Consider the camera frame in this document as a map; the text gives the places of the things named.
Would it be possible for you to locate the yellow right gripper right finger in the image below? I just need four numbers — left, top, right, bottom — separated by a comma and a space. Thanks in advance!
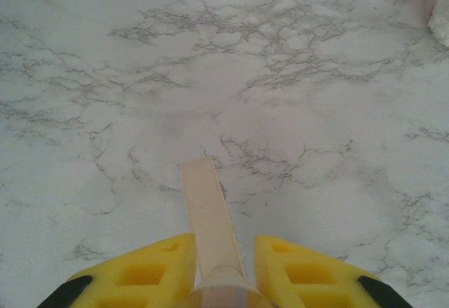
254, 234, 413, 308

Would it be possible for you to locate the wooden hand brush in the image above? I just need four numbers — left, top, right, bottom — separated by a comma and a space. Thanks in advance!
179, 156, 271, 308

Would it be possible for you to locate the white plush in pink outfit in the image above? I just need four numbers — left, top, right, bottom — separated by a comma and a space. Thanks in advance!
426, 0, 449, 48

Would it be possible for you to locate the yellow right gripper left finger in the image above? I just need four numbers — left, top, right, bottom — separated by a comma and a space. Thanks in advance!
36, 233, 196, 308

